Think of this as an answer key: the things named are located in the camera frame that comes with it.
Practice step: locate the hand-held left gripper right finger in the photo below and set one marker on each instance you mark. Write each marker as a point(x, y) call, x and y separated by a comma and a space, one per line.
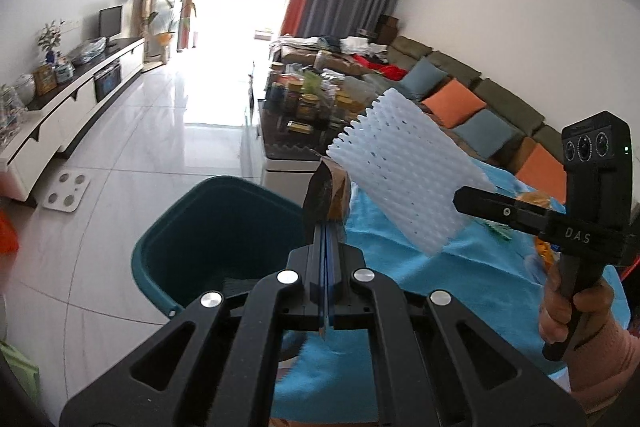
point(336, 267)

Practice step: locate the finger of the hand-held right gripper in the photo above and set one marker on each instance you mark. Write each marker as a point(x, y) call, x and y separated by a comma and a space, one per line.
point(500, 209)

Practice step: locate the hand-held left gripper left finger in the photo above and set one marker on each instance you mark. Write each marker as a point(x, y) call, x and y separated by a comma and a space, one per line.
point(315, 267)

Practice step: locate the brown paper bag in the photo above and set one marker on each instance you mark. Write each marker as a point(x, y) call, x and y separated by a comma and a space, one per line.
point(325, 192)

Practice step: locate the white foam net sleeve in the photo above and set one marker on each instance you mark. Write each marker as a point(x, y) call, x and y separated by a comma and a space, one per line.
point(400, 157)

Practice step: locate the teal plastic bin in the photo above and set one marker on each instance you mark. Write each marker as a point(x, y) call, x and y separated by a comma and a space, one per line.
point(200, 227)

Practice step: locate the person's right hand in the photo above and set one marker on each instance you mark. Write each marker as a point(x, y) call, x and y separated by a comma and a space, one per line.
point(592, 307)

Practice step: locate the orange cushion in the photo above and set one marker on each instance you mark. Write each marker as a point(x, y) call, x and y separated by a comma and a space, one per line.
point(542, 169)
point(452, 102)

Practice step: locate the blue flower-print tablecloth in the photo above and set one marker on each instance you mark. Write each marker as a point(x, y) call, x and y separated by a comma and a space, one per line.
point(450, 267)

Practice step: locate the blue cushion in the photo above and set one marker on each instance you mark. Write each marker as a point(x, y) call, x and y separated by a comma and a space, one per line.
point(487, 132)
point(422, 77)

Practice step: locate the olive green sofa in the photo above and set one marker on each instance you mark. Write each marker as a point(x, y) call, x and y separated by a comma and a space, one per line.
point(505, 102)

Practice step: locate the dark coffee table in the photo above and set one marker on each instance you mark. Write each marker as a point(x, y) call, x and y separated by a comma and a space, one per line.
point(280, 142)

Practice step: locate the group of glass jars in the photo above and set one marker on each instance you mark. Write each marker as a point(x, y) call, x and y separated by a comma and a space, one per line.
point(305, 102)

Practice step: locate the brown cardboard box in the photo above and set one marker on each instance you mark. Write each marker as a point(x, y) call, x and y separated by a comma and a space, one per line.
point(387, 27)

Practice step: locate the pile of clothes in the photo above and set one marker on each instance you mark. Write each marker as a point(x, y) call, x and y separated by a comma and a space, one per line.
point(350, 52)

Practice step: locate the white bathroom scale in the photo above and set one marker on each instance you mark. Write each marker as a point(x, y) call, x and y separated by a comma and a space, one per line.
point(67, 192)

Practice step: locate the tall plant in yellow pot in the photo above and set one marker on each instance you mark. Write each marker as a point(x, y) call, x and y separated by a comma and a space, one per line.
point(165, 44)

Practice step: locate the striped orange curtain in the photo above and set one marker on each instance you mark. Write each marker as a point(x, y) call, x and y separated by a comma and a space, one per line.
point(189, 9)

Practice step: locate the white and black TV cabinet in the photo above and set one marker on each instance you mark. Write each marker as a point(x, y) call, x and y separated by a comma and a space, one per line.
point(65, 117)

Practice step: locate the orange plastic bag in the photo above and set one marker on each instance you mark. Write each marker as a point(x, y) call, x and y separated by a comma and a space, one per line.
point(7, 232)

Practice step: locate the clear plastic bag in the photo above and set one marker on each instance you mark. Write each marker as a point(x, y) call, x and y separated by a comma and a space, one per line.
point(90, 49)

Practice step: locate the green plastic bag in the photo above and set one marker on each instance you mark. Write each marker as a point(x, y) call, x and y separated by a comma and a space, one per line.
point(17, 372)

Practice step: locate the blue and white ceramic jar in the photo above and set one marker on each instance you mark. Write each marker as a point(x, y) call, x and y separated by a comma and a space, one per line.
point(64, 72)

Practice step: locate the black monitor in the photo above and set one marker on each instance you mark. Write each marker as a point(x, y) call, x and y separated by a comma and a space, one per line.
point(111, 23)

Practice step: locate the brown printed box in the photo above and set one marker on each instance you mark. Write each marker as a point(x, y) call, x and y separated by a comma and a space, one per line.
point(45, 79)

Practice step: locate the round glass jar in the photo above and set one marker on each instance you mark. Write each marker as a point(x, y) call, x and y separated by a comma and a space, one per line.
point(25, 87)

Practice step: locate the glass ship ornament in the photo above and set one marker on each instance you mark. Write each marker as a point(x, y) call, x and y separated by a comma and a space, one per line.
point(10, 112)

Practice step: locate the small potted plant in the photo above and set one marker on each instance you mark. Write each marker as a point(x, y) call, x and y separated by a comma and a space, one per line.
point(50, 42)

